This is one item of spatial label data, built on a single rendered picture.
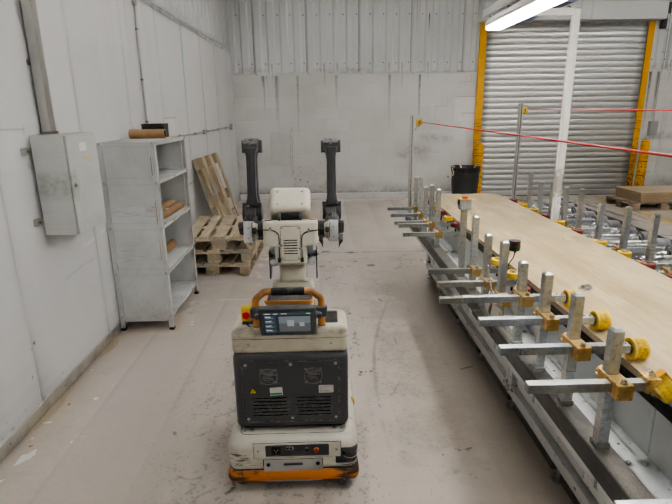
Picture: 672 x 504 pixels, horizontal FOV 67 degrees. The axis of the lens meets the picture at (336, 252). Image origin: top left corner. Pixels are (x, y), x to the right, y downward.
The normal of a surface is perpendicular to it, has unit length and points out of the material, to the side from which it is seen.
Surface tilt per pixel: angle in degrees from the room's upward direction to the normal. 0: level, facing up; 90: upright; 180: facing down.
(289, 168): 90
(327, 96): 90
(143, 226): 90
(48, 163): 90
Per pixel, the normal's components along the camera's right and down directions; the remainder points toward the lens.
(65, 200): 0.03, 0.27
